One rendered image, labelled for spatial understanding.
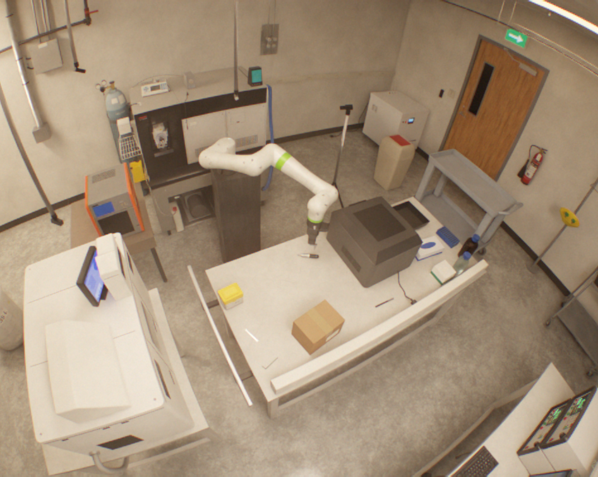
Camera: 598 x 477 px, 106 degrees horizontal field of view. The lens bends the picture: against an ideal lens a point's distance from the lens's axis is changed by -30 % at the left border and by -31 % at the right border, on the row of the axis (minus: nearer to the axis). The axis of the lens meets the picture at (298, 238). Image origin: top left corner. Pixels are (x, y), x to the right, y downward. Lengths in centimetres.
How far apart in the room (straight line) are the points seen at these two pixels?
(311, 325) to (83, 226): 213
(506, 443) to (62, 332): 220
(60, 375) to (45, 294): 53
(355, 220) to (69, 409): 173
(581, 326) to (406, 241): 287
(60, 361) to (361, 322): 153
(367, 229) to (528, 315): 260
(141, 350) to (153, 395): 18
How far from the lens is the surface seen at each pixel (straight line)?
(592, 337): 437
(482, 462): 196
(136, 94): 315
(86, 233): 290
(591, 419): 202
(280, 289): 194
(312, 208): 173
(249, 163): 181
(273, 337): 179
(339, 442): 260
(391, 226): 201
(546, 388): 242
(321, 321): 167
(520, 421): 219
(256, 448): 254
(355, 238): 192
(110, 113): 359
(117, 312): 137
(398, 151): 395
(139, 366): 123
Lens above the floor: 253
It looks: 48 degrees down
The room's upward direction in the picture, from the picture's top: 7 degrees clockwise
